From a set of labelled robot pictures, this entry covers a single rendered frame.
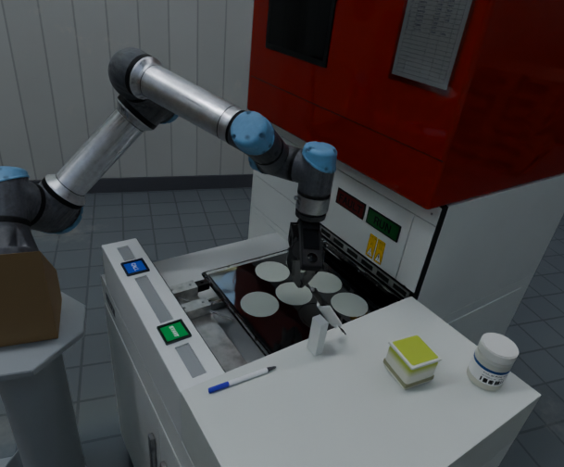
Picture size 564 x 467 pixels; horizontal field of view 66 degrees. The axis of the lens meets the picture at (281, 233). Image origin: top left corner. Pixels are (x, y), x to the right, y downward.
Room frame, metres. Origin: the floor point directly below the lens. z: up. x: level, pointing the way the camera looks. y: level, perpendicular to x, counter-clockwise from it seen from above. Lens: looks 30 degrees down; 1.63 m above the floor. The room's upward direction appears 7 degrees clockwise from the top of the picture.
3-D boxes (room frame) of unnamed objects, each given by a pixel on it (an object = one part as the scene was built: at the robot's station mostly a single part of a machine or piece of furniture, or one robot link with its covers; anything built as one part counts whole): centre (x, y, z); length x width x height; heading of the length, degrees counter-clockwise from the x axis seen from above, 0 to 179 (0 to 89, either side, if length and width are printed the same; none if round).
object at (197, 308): (0.84, 0.20, 0.89); 0.08 x 0.03 x 0.03; 127
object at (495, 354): (0.66, -0.45, 1.01); 0.07 x 0.07 x 0.10
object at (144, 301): (0.78, 0.28, 0.89); 0.55 x 0.09 x 0.14; 37
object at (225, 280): (0.95, -0.05, 0.90); 0.34 x 0.34 x 0.01; 37
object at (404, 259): (1.24, -0.12, 1.02); 0.81 x 0.03 x 0.40; 37
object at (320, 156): (0.90, -0.06, 1.28); 0.09 x 0.08 x 0.11; 68
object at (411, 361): (0.64, -0.29, 1.00); 0.07 x 0.07 x 0.07; 28
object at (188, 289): (0.90, 0.24, 0.89); 0.08 x 0.03 x 0.03; 127
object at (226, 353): (0.77, 0.15, 0.87); 0.36 x 0.08 x 0.03; 37
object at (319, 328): (0.69, -0.11, 1.03); 0.06 x 0.04 x 0.13; 127
